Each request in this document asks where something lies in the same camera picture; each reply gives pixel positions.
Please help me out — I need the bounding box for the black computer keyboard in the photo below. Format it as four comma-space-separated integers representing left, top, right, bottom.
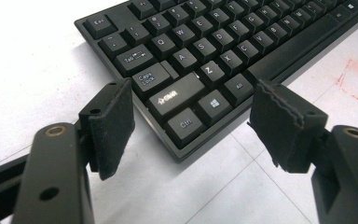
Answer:
74, 0, 358, 163

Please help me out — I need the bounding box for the white table cover sheet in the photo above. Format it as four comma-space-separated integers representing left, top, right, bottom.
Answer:
0, 0, 358, 224

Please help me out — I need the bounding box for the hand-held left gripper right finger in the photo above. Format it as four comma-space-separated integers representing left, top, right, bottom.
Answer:
247, 79, 329, 175

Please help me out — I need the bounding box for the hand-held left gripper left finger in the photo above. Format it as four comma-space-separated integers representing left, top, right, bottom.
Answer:
78, 77, 136, 182

